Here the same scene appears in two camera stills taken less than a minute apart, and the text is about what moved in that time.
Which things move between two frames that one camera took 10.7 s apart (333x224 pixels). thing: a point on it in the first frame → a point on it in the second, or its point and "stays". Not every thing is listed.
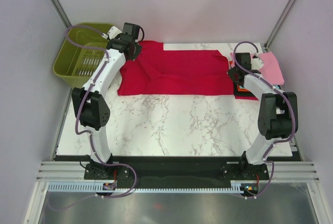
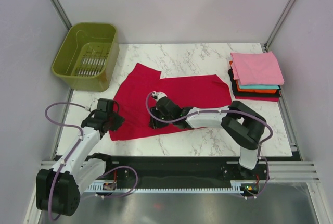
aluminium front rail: [280, 171] stays
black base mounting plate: [173, 171] stays
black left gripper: [138, 48] → [119, 120]
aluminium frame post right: [283, 15] stays
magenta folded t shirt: [245, 97] stays
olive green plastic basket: [82, 49] stays
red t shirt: [157, 72] → [196, 92]
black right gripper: [230, 72] → [154, 125]
